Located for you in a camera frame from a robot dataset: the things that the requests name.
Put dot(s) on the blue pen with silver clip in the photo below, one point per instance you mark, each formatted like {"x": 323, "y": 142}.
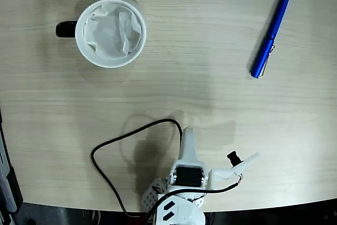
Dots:
{"x": 273, "y": 30}

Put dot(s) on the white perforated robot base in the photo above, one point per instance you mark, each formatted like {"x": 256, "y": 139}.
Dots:
{"x": 150, "y": 196}

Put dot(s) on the crumpled white paper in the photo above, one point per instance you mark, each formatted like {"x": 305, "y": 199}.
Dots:
{"x": 110, "y": 35}

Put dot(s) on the black camera on white mount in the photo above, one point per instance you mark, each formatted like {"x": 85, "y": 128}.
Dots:
{"x": 223, "y": 173}

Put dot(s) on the grey metal frame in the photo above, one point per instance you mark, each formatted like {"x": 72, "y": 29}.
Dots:
{"x": 5, "y": 183}

